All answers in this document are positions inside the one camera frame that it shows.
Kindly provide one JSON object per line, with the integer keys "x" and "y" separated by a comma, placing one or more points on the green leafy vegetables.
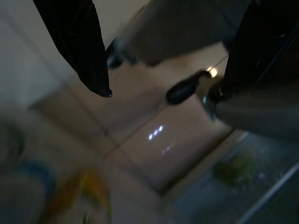
{"x": 233, "y": 170}

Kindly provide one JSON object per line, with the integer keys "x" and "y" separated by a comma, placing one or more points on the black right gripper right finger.
{"x": 257, "y": 42}

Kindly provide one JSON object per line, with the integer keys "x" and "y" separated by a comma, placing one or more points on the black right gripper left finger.
{"x": 79, "y": 42}

